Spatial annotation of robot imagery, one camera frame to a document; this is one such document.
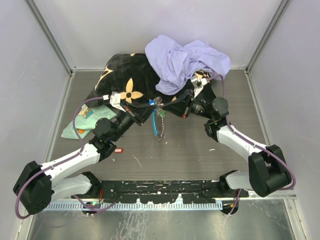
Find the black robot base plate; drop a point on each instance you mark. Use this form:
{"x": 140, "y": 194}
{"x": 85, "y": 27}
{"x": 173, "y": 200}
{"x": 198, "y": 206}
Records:
{"x": 158, "y": 191}

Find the lavender crumpled cloth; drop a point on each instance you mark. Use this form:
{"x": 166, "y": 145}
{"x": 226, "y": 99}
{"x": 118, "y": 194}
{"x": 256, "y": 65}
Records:
{"x": 175, "y": 64}

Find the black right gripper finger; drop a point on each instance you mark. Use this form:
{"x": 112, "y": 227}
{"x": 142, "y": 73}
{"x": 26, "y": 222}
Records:
{"x": 179, "y": 108}
{"x": 183, "y": 101}

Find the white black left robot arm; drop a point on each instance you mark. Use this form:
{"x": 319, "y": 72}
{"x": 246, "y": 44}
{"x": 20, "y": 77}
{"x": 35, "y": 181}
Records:
{"x": 40, "y": 184}

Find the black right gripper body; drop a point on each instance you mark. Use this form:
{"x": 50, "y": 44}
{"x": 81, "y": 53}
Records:
{"x": 198, "y": 107}

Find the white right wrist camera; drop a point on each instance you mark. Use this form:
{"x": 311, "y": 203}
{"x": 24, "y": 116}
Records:
{"x": 198, "y": 84}

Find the mint green cartoon cloth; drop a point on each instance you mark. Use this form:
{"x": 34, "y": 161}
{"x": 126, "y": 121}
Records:
{"x": 87, "y": 118}

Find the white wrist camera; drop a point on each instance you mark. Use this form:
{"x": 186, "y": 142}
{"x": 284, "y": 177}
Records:
{"x": 198, "y": 84}
{"x": 115, "y": 101}

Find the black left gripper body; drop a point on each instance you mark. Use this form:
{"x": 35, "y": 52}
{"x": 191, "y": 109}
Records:
{"x": 127, "y": 118}

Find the blue tagged key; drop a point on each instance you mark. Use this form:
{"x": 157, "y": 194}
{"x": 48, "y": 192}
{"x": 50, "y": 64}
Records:
{"x": 152, "y": 102}

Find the black floral pillow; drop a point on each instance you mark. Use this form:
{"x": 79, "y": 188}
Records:
{"x": 132, "y": 76}

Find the slotted grey cable duct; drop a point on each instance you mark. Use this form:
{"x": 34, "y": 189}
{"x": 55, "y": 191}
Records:
{"x": 138, "y": 206}

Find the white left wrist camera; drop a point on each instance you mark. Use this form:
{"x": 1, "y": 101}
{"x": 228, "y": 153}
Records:
{"x": 115, "y": 101}

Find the red tagged key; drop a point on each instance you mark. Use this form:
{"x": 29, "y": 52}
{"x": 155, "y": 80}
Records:
{"x": 119, "y": 150}

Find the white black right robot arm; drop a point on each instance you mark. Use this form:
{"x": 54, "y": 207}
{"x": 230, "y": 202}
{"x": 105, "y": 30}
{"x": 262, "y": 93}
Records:
{"x": 267, "y": 171}

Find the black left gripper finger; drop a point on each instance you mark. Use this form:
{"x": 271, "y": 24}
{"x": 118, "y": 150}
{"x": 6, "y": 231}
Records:
{"x": 140, "y": 106}
{"x": 142, "y": 115}

